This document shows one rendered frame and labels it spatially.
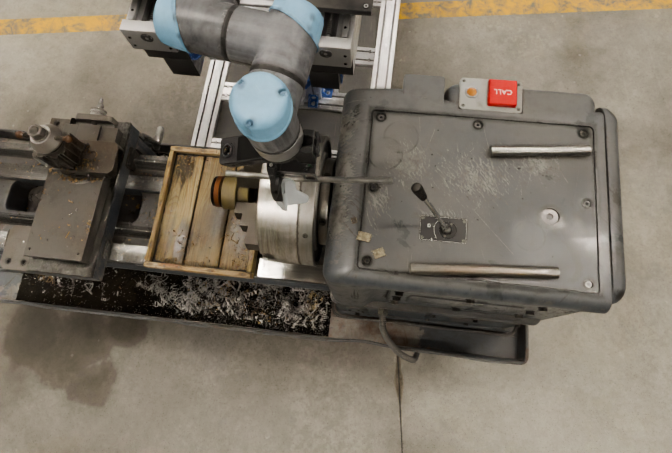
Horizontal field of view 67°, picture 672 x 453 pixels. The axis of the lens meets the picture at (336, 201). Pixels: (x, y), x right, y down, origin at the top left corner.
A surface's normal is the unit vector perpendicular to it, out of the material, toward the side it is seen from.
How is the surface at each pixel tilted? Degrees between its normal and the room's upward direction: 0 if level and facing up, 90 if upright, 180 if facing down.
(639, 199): 0
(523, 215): 0
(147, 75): 0
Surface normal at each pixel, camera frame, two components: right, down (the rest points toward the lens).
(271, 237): -0.12, 0.54
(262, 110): -0.06, -0.20
